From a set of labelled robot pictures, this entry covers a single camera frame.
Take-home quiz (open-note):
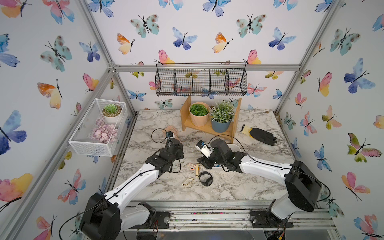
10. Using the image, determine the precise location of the beige gold wrist watch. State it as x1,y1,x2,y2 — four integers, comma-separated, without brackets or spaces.
182,177,195,187

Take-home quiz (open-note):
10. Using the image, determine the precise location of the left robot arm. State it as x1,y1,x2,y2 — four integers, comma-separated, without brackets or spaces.
75,138,184,240

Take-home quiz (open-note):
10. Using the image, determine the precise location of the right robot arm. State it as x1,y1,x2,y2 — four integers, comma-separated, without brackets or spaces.
195,139,332,222

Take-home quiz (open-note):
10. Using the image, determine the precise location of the white storage box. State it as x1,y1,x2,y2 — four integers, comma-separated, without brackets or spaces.
212,144,242,171

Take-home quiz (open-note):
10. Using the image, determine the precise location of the blue pot herb plant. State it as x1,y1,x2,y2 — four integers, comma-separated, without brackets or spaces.
211,101,235,133

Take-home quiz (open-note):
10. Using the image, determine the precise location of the wooden shelf stand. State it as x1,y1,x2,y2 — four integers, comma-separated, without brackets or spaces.
180,96,242,144

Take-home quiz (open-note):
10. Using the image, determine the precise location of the black work glove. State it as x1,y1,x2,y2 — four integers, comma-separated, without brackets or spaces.
241,125,277,146

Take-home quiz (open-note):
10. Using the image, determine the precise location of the pink pot green plant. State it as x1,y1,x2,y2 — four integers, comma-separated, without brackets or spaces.
189,102,210,127

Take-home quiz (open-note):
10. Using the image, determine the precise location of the pink flower decoration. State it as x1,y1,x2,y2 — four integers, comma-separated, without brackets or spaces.
92,124,118,144

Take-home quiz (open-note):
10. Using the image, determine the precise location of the succulent in white pot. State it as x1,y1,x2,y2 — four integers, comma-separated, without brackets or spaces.
102,104,122,125

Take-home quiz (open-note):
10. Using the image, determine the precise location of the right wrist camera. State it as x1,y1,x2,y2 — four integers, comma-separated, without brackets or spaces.
195,140,214,159

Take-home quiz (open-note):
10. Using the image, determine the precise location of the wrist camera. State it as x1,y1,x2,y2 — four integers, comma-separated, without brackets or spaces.
195,140,214,159
166,131,174,139

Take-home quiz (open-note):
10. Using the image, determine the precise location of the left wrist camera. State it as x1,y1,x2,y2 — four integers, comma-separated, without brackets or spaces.
166,131,174,139

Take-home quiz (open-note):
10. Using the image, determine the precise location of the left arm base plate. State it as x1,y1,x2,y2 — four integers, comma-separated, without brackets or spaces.
131,202,171,230

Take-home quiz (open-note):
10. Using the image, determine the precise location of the white mesh wall shelf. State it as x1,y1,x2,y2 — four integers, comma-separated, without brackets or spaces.
69,99,127,157

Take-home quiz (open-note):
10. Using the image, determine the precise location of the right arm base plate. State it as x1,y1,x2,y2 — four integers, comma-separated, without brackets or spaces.
250,200,294,228

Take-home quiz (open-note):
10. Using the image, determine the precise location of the black wire basket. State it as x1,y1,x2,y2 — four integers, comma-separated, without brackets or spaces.
155,62,248,99

